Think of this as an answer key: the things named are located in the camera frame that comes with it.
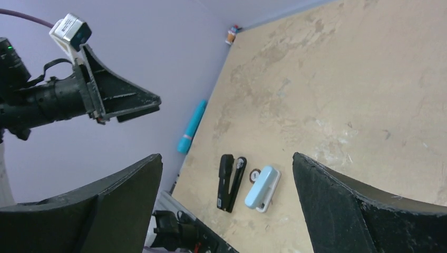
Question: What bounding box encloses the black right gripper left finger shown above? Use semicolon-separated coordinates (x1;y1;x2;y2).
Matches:
1;154;163;252

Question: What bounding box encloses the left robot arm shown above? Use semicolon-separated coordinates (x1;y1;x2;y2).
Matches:
1;37;161;140

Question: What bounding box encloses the teal cylinder left edge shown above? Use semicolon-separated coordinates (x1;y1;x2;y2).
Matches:
177;100;207;154

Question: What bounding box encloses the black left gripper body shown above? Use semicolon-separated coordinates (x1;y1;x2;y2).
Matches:
31;62;105;122

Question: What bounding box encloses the black stapler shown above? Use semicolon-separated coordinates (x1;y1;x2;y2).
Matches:
217;154;247;213

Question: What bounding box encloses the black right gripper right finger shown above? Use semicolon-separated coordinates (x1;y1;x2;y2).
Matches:
293;152;446;252

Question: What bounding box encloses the brown poker chip left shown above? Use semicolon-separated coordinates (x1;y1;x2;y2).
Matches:
249;169;261;184

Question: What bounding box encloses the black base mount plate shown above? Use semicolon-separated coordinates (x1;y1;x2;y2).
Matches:
143;210;238;252

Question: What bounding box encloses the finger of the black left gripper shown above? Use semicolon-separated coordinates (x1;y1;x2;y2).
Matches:
81;44;161;119
117;106;160;123

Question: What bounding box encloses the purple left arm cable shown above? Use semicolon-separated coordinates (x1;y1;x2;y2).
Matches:
0;8;55;29

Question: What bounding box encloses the small orange figurine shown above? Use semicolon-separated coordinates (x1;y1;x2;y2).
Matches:
225;25;242;45

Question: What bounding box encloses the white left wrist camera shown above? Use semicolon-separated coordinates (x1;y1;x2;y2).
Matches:
48;13;92;64

